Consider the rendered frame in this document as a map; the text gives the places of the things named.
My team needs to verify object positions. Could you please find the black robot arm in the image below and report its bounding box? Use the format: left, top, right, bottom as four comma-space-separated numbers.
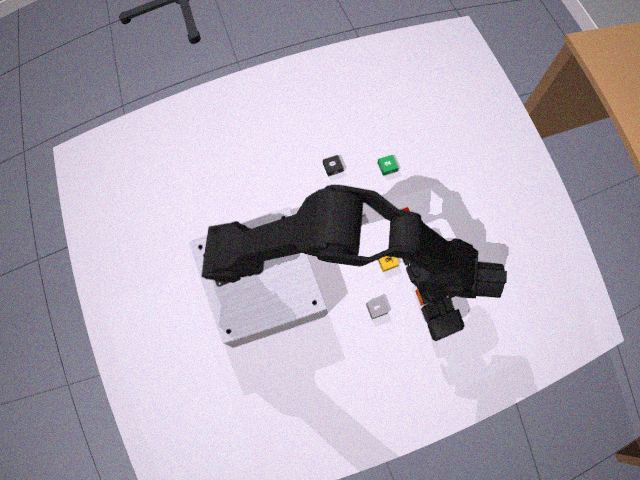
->
202, 184, 507, 299

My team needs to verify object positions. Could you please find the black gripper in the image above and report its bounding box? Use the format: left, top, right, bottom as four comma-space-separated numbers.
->
402, 259, 465, 341

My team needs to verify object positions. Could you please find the green block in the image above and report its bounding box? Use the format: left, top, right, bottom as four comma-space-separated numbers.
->
377, 155, 399, 175

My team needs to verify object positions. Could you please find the yellow block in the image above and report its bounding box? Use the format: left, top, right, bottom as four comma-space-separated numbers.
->
377, 256, 400, 272

